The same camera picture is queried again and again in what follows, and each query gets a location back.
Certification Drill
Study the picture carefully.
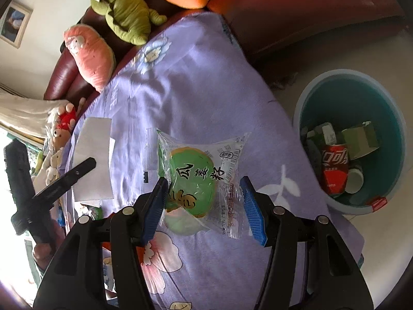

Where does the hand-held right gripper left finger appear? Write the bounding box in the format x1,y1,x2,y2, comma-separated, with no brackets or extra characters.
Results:
34,177,170,310

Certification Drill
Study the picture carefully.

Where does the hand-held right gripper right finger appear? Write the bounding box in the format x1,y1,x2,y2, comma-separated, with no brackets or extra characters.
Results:
239,176,375,310

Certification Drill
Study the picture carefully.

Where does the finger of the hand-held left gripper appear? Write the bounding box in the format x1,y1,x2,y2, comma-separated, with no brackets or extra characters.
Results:
32,158,97,202

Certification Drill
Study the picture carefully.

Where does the white paper sheet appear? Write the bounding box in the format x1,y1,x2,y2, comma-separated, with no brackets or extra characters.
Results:
71,117,117,202

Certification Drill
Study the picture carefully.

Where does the clear packet with green pastry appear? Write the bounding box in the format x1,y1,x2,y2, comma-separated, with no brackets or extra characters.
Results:
156,129,252,239

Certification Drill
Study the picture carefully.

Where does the teal plastic bucket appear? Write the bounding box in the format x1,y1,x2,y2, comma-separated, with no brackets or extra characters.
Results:
292,69,406,216

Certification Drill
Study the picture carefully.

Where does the person's left hand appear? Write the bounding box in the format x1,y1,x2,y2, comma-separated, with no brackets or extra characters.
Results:
32,221,63,267

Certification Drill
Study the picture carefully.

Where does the beige bear plush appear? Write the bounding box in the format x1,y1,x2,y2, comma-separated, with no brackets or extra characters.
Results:
52,128,70,151

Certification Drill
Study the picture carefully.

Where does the white cloth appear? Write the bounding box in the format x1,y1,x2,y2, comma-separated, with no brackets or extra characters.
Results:
0,86,65,143

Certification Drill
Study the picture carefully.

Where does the small blue white packet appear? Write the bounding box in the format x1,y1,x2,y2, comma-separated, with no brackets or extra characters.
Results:
102,257,116,293

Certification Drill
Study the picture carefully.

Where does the red soda can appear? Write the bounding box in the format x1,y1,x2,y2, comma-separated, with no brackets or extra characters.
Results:
321,143,350,196

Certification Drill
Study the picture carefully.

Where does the small green white carton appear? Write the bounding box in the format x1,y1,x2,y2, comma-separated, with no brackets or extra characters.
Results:
306,122,338,146

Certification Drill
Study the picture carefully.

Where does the pink plush toy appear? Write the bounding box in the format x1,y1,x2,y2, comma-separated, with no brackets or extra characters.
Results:
63,24,117,92

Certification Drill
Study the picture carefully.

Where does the green and white carton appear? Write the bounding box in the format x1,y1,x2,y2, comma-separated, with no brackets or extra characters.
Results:
340,121,380,160

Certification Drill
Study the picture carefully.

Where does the purple floral blanket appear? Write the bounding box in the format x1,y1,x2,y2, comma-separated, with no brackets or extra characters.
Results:
60,11,365,310

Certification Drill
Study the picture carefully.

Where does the green dinosaur plush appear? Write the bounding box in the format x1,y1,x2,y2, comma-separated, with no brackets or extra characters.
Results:
90,0,168,46

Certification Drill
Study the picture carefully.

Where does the dark red leather sofa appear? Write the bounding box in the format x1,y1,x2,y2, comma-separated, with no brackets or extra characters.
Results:
43,0,407,100

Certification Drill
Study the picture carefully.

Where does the framed wall picture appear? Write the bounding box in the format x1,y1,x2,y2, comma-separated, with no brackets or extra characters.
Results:
0,2,34,50

